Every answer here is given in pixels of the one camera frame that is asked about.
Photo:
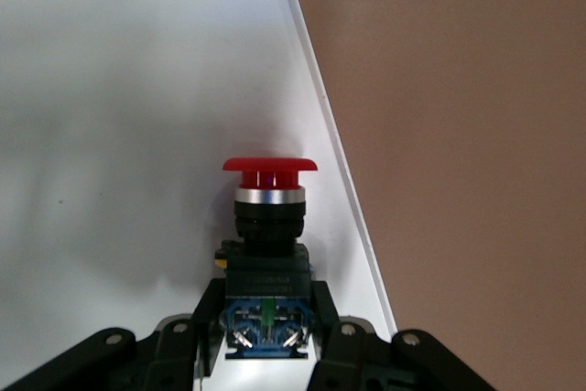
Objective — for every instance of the white plastic drawer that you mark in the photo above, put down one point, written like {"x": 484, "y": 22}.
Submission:
{"x": 114, "y": 89}

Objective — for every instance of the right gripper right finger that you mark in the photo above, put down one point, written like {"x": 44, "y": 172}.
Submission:
{"x": 366, "y": 363}

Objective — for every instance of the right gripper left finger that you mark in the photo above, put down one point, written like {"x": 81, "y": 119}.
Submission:
{"x": 114, "y": 363}

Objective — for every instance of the red mushroom push button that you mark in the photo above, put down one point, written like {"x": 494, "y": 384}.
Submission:
{"x": 270, "y": 166}

